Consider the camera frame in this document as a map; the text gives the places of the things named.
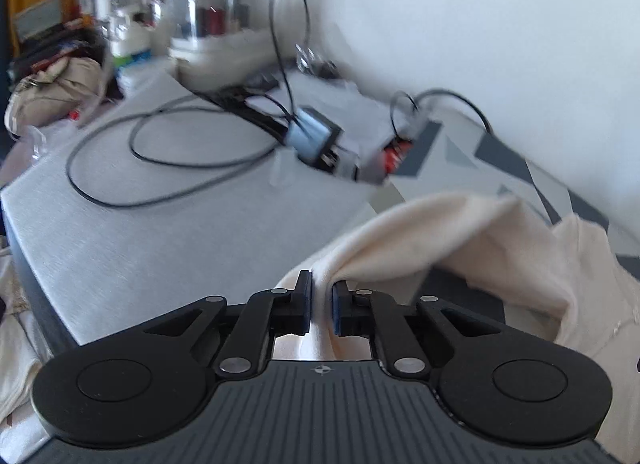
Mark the clear cosmetic organiser box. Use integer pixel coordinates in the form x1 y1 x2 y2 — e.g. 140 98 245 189
168 0 274 92

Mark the cream long-sleeve top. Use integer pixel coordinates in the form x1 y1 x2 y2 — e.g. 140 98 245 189
274 193 639 463

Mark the beige drawstring bag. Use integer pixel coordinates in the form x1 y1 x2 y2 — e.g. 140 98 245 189
4 57 104 135

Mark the geometric patterned mat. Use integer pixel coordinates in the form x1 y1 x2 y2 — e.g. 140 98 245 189
370 108 639 277

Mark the grey power adapter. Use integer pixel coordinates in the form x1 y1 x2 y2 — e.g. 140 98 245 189
284 106 343 167

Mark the black coiled cable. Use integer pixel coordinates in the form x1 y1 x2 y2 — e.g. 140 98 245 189
65 0 494 209

